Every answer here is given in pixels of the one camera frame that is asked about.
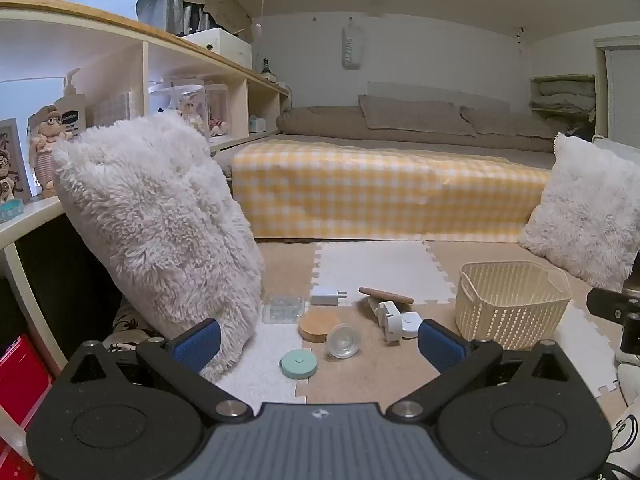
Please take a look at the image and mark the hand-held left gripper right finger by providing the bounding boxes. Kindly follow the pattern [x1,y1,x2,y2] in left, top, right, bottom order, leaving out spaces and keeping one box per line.
[389,320,582,423]

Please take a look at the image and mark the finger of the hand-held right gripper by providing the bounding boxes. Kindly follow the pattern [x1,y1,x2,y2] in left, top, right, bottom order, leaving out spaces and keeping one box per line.
[586,287,632,322]

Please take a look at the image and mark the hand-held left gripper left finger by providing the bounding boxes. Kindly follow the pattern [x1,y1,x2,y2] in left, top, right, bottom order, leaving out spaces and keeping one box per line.
[60,319,253,423]

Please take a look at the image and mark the white folding handheld device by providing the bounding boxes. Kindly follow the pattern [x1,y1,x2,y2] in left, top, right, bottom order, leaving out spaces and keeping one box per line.
[369,297,423,345]

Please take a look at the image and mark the cream plastic basket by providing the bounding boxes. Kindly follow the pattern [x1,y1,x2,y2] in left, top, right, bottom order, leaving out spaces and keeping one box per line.
[454,260,572,352]

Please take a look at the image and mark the brown wooden stick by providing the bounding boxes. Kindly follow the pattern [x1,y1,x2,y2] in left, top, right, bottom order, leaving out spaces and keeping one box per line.
[358,287,415,306]

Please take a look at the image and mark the clear plastic box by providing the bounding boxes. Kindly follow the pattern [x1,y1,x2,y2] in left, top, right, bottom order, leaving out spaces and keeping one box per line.
[262,296,306,326]

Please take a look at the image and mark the clear glass cup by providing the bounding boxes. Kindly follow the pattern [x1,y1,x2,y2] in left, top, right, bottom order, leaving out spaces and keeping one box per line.
[326,324,362,360]

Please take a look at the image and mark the teal round disc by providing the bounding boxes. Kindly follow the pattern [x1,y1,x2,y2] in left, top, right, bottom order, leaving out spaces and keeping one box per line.
[280,349,318,380]

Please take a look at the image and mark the round wooden lid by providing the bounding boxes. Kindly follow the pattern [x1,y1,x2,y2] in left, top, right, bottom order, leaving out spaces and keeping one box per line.
[298,307,342,343]

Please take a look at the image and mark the white charger plug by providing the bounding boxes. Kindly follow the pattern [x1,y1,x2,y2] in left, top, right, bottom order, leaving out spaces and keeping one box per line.
[311,285,348,307]

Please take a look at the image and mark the white foam mat tile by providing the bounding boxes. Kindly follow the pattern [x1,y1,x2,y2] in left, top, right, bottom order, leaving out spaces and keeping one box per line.
[550,305,621,401]
[217,330,308,406]
[310,240,457,307]

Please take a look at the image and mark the white cloth bag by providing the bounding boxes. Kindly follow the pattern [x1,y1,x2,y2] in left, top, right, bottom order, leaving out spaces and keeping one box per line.
[602,360,640,480]

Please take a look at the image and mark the fluffy white pillow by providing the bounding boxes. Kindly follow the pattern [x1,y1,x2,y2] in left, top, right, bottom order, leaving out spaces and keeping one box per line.
[51,110,266,383]
[517,132,640,293]

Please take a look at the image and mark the yellow checked mattress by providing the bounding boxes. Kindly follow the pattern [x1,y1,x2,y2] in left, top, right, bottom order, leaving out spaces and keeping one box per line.
[231,141,551,243]

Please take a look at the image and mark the red box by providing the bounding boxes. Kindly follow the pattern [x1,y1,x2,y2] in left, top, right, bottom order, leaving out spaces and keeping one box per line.
[0,332,53,441]

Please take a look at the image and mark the brown bed pillow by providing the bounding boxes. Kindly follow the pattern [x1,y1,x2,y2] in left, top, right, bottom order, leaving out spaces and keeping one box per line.
[459,105,558,139]
[358,94,477,137]

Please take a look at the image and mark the folded beige blankets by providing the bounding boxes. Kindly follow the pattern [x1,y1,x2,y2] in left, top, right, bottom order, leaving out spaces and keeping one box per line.
[530,75,596,121]

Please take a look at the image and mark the small teal bowl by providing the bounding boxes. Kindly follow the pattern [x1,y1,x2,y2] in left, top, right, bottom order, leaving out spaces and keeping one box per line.
[0,198,25,224]

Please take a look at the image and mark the clear doll display case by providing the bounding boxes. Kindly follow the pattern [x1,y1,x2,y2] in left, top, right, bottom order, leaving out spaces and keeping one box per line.
[202,83,231,138]
[164,78,208,141]

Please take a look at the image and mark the doll figure with glasses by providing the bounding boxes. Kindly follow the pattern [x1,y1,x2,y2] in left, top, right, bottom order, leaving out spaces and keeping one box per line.
[27,105,76,198]

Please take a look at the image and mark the white patterned box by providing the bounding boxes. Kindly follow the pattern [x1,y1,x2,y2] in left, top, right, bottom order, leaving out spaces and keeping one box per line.
[92,91,138,128]

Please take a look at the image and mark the brown duvet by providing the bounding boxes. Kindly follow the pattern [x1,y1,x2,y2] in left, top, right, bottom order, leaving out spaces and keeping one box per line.
[276,105,556,153]

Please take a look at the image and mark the white lotion pump bottle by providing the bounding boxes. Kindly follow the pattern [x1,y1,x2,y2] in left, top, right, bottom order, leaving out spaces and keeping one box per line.
[54,68,88,137]

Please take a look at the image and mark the white storage box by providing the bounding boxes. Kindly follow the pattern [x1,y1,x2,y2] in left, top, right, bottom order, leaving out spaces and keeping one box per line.
[181,28,252,68]

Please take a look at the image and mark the grey hanging clothes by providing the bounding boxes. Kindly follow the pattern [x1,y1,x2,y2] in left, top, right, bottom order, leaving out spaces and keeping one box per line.
[136,0,218,36]

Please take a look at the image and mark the white wooden shelf unit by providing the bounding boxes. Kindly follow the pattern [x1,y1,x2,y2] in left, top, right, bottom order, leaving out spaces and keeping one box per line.
[0,0,293,411]

